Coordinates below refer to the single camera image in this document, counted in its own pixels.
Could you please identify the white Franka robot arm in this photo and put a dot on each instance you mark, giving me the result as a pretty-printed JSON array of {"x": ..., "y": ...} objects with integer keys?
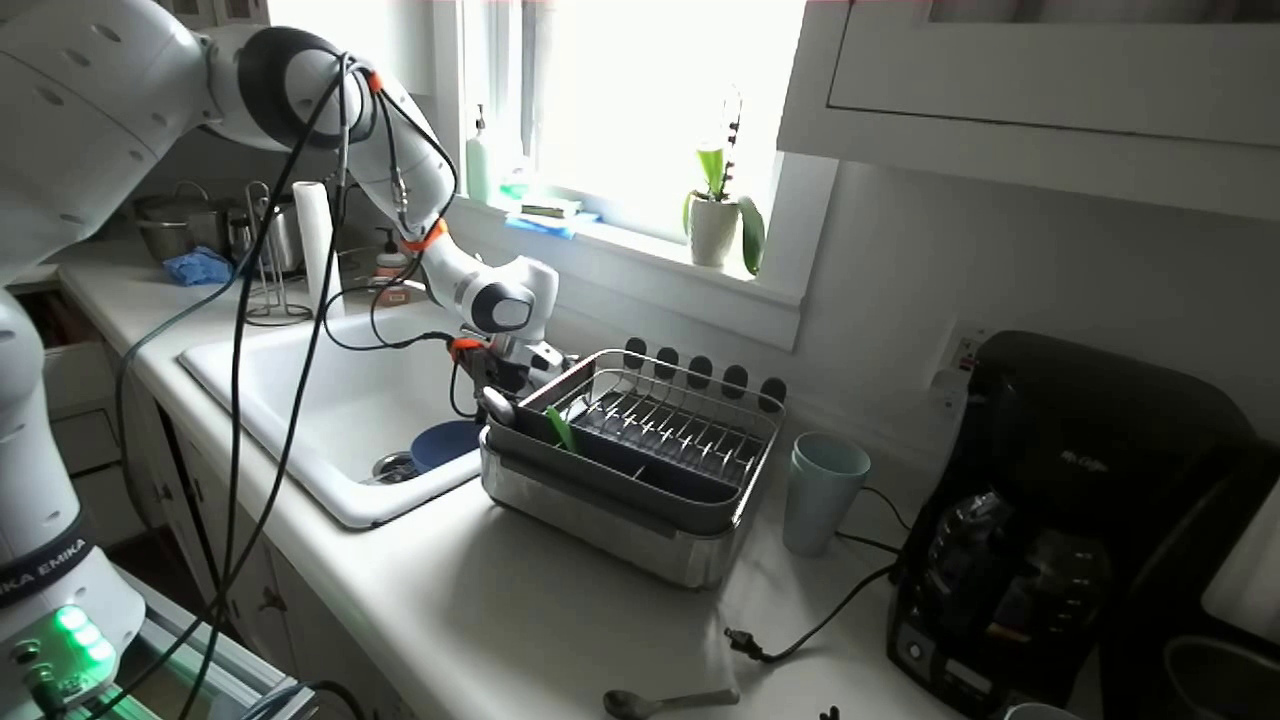
[{"x": 94, "y": 106}]

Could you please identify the white paper towel roll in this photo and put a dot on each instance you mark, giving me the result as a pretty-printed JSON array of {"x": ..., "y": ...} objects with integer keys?
[{"x": 313, "y": 247}]

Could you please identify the pale teal cup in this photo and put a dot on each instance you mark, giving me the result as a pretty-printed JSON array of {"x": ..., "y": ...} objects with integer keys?
[{"x": 823, "y": 501}]

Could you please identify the black coffee maker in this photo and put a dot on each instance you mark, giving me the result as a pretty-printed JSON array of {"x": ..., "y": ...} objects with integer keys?
[{"x": 1067, "y": 535}]

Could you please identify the stainless steel dish rack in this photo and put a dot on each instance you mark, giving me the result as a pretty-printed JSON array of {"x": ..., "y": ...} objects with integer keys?
[{"x": 627, "y": 523}]

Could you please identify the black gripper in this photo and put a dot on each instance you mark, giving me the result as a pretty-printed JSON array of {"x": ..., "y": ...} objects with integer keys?
[{"x": 516, "y": 366}]

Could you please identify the clear glass jar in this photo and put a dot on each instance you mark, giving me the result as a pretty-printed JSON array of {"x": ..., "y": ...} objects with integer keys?
[{"x": 166, "y": 231}]

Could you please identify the potted orchid plant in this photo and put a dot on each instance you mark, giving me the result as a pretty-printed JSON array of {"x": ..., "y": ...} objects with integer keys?
[{"x": 712, "y": 235}]

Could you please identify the dark striped sponge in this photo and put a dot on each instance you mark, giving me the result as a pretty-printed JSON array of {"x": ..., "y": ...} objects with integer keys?
[{"x": 548, "y": 208}]

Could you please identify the metal paper towel holder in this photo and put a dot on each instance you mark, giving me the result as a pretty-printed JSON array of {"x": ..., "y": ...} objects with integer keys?
[{"x": 273, "y": 316}]

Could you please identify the crumpled blue rag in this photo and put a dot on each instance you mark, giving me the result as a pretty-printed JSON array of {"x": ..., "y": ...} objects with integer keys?
[{"x": 198, "y": 269}]

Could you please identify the dark utensil holder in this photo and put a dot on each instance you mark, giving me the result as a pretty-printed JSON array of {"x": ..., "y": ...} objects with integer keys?
[{"x": 640, "y": 466}]

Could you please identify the white wall outlet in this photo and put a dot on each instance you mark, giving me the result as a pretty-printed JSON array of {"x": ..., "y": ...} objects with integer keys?
[{"x": 952, "y": 357}]

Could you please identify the white base cabinets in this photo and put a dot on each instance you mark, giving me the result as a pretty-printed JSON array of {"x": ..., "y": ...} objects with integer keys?
[{"x": 105, "y": 453}]

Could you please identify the white upper cabinet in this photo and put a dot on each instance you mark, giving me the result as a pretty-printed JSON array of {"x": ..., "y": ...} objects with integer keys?
[{"x": 1042, "y": 95}]

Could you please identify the green soap pump bottle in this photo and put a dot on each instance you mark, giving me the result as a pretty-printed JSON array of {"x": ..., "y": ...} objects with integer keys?
[{"x": 476, "y": 164}]

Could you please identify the aluminium robot cart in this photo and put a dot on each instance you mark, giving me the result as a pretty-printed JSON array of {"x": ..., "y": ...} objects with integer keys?
[{"x": 201, "y": 667}]

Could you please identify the blue bowl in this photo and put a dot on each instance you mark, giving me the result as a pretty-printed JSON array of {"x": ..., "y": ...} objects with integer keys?
[{"x": 445, "y": 445}]

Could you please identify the silver spoon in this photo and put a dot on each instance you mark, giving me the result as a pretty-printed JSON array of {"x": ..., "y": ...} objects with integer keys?
[{"x": 499, "y": 400}]

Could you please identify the small green plastic piece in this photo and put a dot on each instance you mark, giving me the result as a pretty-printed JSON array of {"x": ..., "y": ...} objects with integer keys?
[{"x": 560, "y": 424}]

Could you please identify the white framed window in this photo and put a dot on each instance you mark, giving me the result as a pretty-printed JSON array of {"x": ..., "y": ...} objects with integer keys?
[{"x": 627, "y": 106}]

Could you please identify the steel sink drain strainer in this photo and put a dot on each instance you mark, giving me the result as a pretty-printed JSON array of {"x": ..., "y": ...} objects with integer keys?
[{"x": 393, "y": 469}]

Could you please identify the dark countertop appliance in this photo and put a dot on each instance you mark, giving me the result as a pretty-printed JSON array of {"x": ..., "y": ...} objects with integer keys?
[{"x": 1203, "y": 667}]

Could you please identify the white kitchen sink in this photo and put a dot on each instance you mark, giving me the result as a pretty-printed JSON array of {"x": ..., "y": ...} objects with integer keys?
[{"x": 306, "y": 400}]

